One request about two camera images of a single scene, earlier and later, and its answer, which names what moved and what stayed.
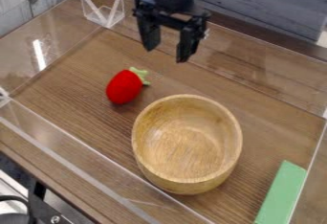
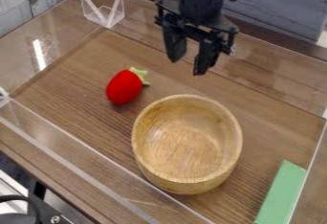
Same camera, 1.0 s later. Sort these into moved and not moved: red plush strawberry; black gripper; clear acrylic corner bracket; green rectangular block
Moved: black gripper
Not moved: clear acrylic corner bracket; green rectangular block; red plush strawberry
